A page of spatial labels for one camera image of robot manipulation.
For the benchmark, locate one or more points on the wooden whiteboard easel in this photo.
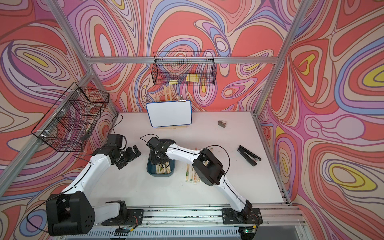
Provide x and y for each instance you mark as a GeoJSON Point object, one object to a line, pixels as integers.
{"type": "Point", "coordinates": [167, 93]}

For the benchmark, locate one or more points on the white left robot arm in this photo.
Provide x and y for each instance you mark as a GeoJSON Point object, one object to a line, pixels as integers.
{"type": "Point", "coordinates": [70, 212]}

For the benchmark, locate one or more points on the yellow sticky note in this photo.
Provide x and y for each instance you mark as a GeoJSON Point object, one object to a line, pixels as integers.
{"type": "Point", "coordinates": [193, 78]}

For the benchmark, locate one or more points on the wrapped chopsticks in box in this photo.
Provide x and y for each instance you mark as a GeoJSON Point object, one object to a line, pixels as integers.
{"type": "Point", "coordinates": [163, 169]}

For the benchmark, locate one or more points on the black wire basket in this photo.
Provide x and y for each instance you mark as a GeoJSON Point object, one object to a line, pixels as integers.
{"type": "Point", "coordinates": [170, 68]}
{"type": "Point", "coordinates": [69, 123]}

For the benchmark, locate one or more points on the blue framed whiteboard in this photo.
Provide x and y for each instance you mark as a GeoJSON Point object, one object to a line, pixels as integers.
{"type": "Point", "coordinates": [169, 113]}

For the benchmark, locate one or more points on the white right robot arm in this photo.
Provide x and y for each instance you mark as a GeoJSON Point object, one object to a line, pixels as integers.
{"type": "Point", "coordinates": [209, 169]}

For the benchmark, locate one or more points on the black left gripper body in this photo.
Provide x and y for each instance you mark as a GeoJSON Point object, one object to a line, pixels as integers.
{"type": "Point", "coordinates": [126, 155]}

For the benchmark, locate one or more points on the olive and white stapler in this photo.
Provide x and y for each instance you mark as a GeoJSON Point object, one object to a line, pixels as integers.
{"type": "Point", "coordinates": [222, 124]}

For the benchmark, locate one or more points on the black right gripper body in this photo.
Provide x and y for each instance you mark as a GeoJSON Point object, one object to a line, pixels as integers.
{"type": "Point", "coordinates": [157, 160]}

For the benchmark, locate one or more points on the chopsticks pair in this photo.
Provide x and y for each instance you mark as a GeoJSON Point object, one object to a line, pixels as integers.
{"type": "Point", "coordinates": [191, 175]}
{"type": "Point", "coordinates": [187, 173]}

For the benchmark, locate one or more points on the black wire basket left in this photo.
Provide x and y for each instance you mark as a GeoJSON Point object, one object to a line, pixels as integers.
{"type": "Point", "coordinates": [69, 123]}

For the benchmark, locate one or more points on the green circuit board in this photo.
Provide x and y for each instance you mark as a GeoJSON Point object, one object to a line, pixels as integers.
{"type": "Point", "coordinates": [121, 232]}

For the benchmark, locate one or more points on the black wire basket back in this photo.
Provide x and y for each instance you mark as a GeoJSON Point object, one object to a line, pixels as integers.
{"type": "Point", "coordinates": [170, 68]}

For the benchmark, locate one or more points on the teal plastic storage box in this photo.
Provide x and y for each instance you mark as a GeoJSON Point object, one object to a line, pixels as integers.
{"type": "Point", "coordinates": [151, 169]}

